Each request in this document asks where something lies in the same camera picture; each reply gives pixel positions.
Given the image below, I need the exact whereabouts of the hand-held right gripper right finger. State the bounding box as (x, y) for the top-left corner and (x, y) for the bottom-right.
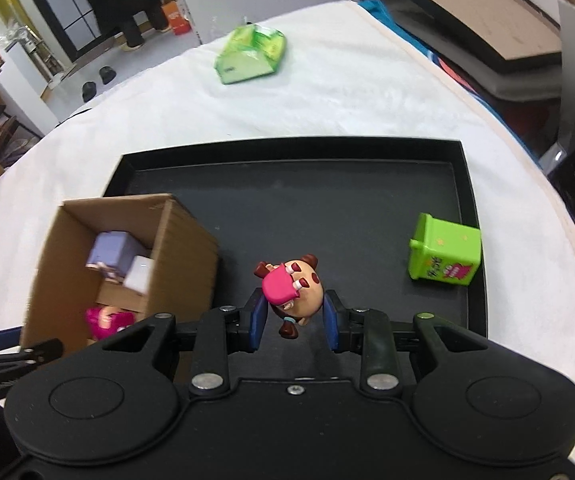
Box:
(322, 290), (491, 394)

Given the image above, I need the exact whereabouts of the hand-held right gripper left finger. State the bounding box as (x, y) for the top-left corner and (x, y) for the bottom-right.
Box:
(75, 287), (271, 396)

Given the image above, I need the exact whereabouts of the pink-hat round-head figurine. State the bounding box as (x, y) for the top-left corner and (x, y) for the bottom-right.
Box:
(254, 253), (325, 339)

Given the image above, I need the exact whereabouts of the pink toy figurine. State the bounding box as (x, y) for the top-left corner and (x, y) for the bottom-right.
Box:
(85, 305), (136, 342)

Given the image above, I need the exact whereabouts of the brown cardboard box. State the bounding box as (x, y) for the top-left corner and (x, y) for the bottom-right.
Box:
(20, 193), (220, 357)

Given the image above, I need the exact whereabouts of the white wall charger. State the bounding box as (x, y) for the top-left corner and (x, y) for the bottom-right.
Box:
(124, 255), (155, 294)

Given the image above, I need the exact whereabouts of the black shallow tray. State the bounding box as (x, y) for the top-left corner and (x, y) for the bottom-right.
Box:
(102, 135), (489, 342)

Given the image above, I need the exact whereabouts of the purple cube charger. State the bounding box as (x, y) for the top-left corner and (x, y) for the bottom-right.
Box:
(86, 231), (151, 281)

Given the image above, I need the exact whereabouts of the green toy trash bin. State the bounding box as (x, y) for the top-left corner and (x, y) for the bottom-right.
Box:
(407, 212), (483, 290)

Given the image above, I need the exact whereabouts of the green tissue packet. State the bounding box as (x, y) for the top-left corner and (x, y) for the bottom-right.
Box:
(214, 24), (287, 85)

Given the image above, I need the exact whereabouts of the orange cardboard box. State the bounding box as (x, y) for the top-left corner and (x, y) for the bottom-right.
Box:
(160, 0), (191, 36)

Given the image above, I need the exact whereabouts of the black picture frame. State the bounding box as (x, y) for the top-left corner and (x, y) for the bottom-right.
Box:
(377, 0), (564, 75)

